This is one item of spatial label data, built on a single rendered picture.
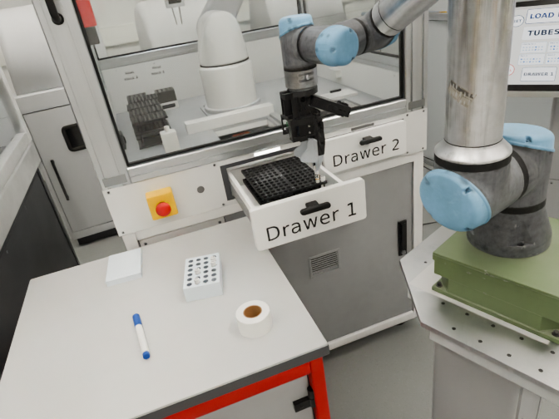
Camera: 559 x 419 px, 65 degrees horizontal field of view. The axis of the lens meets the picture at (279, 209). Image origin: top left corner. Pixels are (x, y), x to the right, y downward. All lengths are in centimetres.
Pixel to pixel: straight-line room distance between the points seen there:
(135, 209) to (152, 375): 53
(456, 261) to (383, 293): 90
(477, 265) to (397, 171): 71
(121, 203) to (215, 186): 26
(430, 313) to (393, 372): 92
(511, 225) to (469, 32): 38
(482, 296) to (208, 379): 54
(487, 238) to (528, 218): 8
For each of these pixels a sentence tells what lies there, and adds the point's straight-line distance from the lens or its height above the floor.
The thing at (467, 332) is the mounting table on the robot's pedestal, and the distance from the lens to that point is 90.
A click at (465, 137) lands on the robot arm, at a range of 72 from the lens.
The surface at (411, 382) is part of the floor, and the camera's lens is 180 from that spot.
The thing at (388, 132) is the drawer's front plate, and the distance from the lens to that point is 143.
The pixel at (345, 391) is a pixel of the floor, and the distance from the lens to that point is 177.
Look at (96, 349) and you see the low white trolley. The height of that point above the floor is 76.
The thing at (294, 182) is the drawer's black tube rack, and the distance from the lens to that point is 116.
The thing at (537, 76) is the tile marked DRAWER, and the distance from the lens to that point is 162.
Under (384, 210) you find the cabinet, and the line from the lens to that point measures 158.
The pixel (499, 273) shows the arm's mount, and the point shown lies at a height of 86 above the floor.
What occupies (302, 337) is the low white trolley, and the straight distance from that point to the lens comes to 89.
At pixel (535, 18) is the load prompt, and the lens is 172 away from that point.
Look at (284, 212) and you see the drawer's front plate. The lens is 101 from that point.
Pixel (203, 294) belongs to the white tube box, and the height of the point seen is 77.
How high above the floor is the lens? 138
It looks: 28 degrees down
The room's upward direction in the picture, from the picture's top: 9 degrees counter-clockwise
